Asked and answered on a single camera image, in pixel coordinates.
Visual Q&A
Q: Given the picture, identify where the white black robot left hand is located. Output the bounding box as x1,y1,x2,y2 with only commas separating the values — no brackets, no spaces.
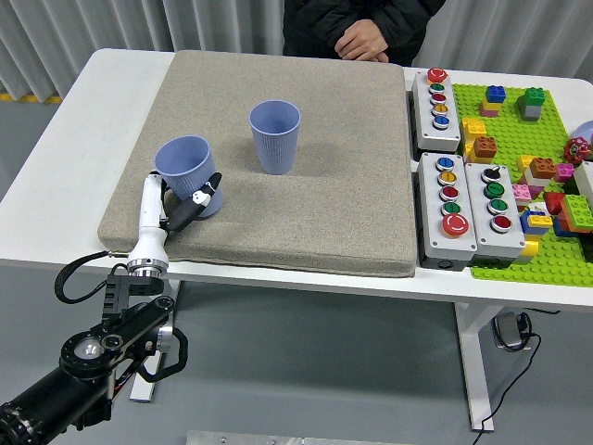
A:
127,170,223,270

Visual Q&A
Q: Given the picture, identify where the blue ribbed plastic cup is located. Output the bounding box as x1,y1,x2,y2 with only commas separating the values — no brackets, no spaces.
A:
154,134,224,218
248,100,303,176

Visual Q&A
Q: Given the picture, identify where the white table leg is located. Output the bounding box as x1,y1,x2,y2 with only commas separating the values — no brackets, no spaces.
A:
453,301,507,433
129,277,183,402

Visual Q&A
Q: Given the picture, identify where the grey-brown fabric mat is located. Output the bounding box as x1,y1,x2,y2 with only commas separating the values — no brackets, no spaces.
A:
97,49,421,279

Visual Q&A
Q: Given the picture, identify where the grey pleated curtain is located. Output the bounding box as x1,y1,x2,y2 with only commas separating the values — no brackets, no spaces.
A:
0,0,593,106

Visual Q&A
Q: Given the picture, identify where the person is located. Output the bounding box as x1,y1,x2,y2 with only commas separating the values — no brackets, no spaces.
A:
282,0,447,66

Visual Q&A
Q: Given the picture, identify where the person's hand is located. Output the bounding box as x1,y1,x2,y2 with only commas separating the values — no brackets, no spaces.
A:
334,17,389,63

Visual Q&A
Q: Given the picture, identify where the grey five-button control box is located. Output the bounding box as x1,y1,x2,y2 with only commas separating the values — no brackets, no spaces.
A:
416,151,479,272
410,68,464,154

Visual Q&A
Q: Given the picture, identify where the orange building block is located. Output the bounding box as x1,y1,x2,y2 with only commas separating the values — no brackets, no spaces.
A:
529,157,558,180
473,135,499,163

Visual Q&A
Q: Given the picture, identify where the grey four-button control box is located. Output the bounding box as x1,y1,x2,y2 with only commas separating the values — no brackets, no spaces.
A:
463,161,527,269

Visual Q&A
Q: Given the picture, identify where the green studded building baseplate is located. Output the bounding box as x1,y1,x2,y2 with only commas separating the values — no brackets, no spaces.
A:
451,83,593,289

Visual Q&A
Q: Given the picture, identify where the grey power adapter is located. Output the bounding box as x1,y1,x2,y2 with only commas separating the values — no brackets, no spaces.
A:
491,311,534,352

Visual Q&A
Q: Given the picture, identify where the red building block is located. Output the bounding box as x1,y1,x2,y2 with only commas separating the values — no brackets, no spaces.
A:
543,191,567,216

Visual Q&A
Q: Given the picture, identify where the large green building block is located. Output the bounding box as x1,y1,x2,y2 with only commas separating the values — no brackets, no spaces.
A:
560,194,593,229

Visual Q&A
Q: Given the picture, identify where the red valve handwheel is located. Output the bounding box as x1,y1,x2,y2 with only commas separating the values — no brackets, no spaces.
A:
563,137,591,165

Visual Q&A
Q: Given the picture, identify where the white box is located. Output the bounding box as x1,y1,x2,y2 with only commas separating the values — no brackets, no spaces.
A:
573,160,593,210

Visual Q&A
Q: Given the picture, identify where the black power cable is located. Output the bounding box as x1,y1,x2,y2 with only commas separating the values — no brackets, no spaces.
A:
472,313,543,435

